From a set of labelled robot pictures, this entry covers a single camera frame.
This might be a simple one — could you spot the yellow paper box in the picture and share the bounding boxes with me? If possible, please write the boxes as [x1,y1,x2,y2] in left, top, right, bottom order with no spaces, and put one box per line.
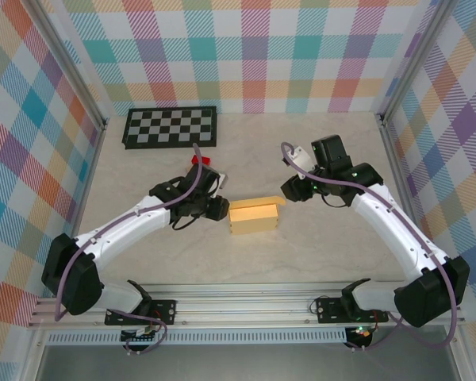
[228,195,287,236]

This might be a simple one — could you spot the black chessboard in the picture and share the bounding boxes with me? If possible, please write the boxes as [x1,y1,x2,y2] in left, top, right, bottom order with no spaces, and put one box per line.
[121,106,218,151]

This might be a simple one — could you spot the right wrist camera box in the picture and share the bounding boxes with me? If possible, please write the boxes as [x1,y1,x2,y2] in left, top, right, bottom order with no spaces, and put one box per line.
[287,145,313,171]

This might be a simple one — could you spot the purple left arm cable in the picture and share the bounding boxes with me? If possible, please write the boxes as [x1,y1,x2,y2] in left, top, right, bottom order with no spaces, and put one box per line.
[54,143,204,356]

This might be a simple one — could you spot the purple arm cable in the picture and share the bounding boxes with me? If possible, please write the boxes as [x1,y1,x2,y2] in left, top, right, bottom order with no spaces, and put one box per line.
[281,141,460,352]
[54,143,204,356]

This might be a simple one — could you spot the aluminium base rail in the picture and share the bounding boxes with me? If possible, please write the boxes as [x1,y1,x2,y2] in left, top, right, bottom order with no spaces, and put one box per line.
[27,281,467,329]

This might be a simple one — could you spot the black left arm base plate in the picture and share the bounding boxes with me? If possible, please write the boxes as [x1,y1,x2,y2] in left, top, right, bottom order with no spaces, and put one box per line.
[105,299,178,325]

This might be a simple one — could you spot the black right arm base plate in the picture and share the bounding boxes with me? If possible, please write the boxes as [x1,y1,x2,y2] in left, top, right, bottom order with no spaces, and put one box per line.
[315,296,389,324]

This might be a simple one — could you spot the slotted metal cable tray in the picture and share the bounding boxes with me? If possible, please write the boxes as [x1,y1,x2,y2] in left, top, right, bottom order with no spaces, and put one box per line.
[45,331,348,345]

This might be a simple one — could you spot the aluminium frame post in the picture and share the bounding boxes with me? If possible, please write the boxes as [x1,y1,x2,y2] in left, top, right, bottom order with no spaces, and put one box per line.
[374,0,459,126]
[25,0,108,130]

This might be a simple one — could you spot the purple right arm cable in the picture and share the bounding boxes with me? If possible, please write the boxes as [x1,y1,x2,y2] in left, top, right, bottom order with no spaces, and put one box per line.
[281,141,460,352]

